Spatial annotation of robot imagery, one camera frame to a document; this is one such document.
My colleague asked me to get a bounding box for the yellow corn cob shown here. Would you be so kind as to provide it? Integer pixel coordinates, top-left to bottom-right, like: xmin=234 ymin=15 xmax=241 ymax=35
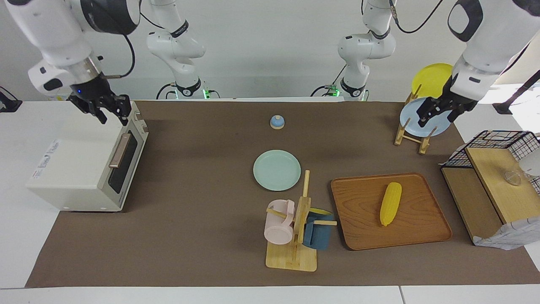
xmin=380 ymin=182 xmax=403 ymax=227

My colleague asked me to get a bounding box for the pale green plate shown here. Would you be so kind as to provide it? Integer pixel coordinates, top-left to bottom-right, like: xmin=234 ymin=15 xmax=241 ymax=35
xmin=253 ymin=149 xmax=302 ymax=192

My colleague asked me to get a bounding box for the white toaster oven body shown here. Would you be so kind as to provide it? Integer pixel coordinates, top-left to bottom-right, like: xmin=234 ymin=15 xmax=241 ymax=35
xmin=26 ymin=100 xmax=149 ymax=212

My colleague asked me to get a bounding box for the light blue plate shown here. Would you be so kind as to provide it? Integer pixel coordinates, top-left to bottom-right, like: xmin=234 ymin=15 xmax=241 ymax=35
xmin=400 ymin=97 xmax=453 ymax=138

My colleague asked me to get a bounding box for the wooden plate rack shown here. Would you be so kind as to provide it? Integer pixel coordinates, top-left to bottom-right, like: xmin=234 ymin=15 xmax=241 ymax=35
xmin=394 ymin=84 xmax=438 ymax=155

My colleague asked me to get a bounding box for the yellow plate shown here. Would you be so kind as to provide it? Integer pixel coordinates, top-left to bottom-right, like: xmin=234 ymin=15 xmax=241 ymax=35
xmin=411 ymin=63 xmax=454 ymax=98

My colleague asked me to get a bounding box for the white socket box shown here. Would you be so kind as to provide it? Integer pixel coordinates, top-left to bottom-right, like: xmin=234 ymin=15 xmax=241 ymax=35
xmin=46 ymin=90 xmax=79 ymax=101

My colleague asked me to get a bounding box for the black tripod leg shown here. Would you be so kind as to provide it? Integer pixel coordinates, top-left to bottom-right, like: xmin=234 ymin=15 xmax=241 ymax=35
xmin=494 ymin=70 xmax=540 ymax=115

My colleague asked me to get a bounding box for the clear glass lid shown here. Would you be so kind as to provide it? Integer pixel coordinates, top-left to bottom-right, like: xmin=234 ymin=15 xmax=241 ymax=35
xmin=502 ymin=170 xmax=524 ymax=187

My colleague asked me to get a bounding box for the white round object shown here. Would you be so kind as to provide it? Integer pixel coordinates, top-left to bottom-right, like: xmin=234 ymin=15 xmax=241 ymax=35
xmin=519 ymin=150 xmax=540 ymax=177

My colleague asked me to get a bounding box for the brown table mat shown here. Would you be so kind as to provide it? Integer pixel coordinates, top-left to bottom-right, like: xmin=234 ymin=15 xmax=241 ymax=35
xmin=25 ymin=100 xmax=540 ymax=289

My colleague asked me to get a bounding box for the brown wooden tray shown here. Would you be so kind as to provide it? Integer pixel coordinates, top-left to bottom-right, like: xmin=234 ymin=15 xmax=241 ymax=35
xmin=330 ymin=172 xmax=453 ymax=251

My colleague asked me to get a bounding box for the dark blue mug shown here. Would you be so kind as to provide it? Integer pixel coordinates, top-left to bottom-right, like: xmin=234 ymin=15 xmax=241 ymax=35
xmin=303 ymin=208 xmax=335 ymax=250

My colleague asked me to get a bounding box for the pink mug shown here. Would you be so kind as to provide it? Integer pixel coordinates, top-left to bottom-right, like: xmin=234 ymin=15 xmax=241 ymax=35
xmin=264 ymin=199 xmax=296 ymax=245

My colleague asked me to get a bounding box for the bamboo mug holder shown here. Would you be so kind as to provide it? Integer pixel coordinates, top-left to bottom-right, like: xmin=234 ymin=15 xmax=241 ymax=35
xmin=265 ymin=170 xmax=338 ymax=272

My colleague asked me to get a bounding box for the black wire basket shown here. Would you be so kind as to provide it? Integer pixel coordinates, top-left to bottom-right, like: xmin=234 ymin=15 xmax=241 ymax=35
xmin=441 ymin=130 xmax=540 ymax=195

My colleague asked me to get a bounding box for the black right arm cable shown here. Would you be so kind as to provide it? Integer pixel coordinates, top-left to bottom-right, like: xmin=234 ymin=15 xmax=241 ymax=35
xmin=103 ymin=33 xmax=136 ymax=79

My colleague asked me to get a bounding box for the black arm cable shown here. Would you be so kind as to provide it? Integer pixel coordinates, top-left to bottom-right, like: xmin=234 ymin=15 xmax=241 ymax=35
xmin=103 ymin=33 xmax=136 ymax=79
xmin=390 ymin=0 xmax=446 ymax=33

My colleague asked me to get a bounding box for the black wire basket shelf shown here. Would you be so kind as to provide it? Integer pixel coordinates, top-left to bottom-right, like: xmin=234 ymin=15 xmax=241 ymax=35
xmin=441 ymin=147 xmax=540 ymax=245

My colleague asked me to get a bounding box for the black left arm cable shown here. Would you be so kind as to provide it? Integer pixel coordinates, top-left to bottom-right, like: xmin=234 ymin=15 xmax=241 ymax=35
xmin=390 ymin=0 xmax=446 ymax=33

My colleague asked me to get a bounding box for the black clamp mount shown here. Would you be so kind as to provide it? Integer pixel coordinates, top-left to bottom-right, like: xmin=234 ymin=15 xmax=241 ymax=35
xmin=0 ymin=86 xmax=23 ymax=113

